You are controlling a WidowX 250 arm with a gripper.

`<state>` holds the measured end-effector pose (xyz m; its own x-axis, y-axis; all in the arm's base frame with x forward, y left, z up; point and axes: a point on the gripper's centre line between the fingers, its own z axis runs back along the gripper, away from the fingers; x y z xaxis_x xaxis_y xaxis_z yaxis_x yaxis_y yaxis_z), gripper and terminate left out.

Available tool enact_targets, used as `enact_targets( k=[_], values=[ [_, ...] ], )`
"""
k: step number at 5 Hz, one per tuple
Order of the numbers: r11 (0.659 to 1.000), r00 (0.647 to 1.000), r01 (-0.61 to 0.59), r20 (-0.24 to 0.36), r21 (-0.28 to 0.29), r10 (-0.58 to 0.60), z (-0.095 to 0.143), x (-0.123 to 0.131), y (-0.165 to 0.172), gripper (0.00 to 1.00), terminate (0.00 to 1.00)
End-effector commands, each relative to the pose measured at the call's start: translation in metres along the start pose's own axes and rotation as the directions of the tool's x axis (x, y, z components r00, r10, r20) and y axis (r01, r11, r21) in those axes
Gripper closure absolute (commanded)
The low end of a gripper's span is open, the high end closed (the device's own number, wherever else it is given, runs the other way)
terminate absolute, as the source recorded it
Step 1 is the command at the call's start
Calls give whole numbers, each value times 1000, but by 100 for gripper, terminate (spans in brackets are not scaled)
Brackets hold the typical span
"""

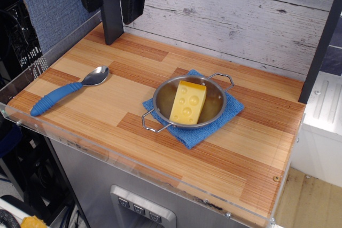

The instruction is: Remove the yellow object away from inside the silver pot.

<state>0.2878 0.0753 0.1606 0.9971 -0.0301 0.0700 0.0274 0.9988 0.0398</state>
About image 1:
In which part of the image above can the silver metal pot with handles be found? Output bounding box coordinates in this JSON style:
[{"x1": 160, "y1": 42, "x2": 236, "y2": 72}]
[{"x1": 142, "y1": 73, "x2": 235, "y2": 133}]

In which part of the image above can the clear acrylic table guard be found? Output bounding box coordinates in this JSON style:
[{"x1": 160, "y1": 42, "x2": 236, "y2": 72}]
[{"x1": 1, "y1": 25, "x2": 305, "y2": 227}]

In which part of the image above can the silver dispenser button panel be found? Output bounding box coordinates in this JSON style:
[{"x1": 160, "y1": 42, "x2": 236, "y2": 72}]
[{"x1": 110, "y1": 185, "x2": 177, "y2": 227}]

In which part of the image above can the blue folded cloth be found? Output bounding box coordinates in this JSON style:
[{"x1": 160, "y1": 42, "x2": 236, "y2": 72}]
[{"x1": 142, "y1": 69, "x2": 245, "y2": 150}]

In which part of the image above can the dark grey left post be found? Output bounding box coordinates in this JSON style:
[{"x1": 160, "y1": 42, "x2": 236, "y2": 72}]
[{"x1": 100, "y1": 0, "x2": 124, "y2": 45}]

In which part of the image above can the black equipment rack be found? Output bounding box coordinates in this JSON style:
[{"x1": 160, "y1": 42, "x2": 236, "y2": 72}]
[{"x1": 1, "y1": 0, "x2": 42, "y2": 84}]

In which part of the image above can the white appliance on right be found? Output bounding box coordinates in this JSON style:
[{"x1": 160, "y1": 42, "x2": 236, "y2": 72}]
[{"x1": 291, "y1": 72, "x2": 341, "y2": 187}]

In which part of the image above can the yellow toy cheese wedge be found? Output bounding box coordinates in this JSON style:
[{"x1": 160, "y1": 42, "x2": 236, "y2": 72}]
[{"x1": 169, "y1": 81, "x2": 207, "y2": 125}]

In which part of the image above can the yellow object bottom left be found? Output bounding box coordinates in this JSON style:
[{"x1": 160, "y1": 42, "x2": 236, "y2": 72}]
[{"x1": 20, "y1": 216, "x2": 48, "y2": 228}]

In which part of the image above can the dark grey post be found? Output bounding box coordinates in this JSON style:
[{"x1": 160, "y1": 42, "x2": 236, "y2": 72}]
[
  {"x1": 100, "y1": 0, "x2": 124, "y2": 45},
  {"x1": 298, "y1": 0, "x2": 341, "y2": 104}
]

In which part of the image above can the blue fabric panel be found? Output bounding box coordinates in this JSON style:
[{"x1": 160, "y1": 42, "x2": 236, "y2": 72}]
[{"x1": 24, "y1": 0, "x2": 100, "y2": 54}]

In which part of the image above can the blue handled metal spoon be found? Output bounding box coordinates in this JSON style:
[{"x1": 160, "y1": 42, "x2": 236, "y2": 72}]
[{"x1": 30, "y1": 66, "x2": 110, "y2": 116}]

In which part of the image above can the dark grey right post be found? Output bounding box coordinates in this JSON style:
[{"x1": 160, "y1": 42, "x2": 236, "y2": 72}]
[{"x1": 298, "y1": 0, "x2": 341, "y2": 104}]

